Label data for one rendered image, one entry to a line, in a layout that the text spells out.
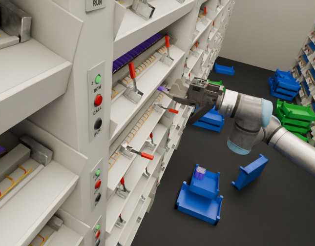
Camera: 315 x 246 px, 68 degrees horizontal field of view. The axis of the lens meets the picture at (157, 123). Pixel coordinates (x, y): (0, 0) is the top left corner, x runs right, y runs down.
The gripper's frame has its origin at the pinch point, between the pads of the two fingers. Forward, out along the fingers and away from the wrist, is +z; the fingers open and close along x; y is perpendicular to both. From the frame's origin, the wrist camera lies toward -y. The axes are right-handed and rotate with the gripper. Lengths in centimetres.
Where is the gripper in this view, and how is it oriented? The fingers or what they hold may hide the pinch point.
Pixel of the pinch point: (166, 92)
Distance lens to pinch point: 88.5
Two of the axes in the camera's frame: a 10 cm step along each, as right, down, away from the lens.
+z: -9.4, -2.9, 2.1
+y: 1.2, -8.0, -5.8
